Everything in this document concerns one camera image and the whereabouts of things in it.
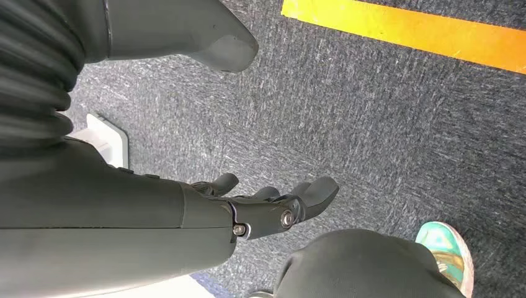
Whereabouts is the person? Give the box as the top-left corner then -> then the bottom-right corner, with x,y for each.
273,228 -> 466,298

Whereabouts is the green person's shoe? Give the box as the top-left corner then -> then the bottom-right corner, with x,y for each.
415,221 -> 475,298

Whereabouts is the white flat panel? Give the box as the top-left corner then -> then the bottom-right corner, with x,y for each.
82,272 -> 235,298

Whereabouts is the ribbed grey right arm sleeve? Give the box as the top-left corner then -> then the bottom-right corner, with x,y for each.
0,0 -> 86,156

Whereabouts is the yellow floor tape stripe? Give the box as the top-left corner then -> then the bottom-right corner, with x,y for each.
281,0 -> 526,75

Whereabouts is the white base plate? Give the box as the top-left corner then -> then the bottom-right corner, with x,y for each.
68,113 -> 130,169

